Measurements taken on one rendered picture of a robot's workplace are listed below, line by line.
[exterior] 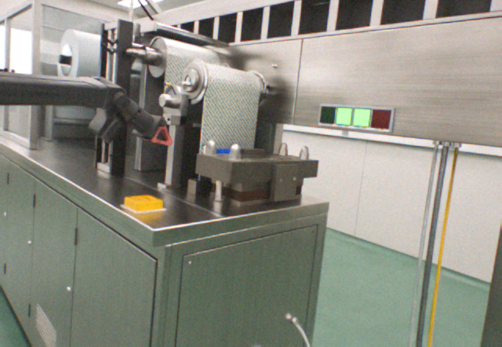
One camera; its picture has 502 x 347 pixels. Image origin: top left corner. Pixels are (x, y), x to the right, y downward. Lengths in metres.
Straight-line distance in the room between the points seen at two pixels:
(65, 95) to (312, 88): 0.77
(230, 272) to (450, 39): 0.82
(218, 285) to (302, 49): 0.81
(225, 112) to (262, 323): 0.65
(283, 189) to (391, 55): 0.49
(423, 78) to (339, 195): 2.95
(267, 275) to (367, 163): 2.78
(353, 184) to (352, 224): 0.41
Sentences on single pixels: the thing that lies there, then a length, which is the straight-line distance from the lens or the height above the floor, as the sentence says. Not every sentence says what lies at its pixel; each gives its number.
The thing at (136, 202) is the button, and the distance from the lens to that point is 0.91.
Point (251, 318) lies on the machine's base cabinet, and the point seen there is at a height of 0.59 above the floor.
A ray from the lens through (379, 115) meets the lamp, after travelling 1.11.
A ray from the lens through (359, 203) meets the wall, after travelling 3.83.
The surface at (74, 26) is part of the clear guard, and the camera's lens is 2.07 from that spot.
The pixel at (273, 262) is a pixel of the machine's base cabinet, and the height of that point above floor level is 0.74.
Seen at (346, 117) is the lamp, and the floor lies 1.18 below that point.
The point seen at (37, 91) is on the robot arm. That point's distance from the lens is 0.81.
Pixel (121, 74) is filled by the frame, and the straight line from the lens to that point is 1.37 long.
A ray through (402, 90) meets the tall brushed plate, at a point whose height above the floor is 1.27.
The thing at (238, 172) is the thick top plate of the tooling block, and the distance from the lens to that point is 0.99.
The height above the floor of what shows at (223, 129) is 1.11.
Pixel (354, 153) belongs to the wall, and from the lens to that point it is 3.83.
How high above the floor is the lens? 1.15
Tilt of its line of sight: 6 degrees down
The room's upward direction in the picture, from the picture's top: 6 degrees clockwise
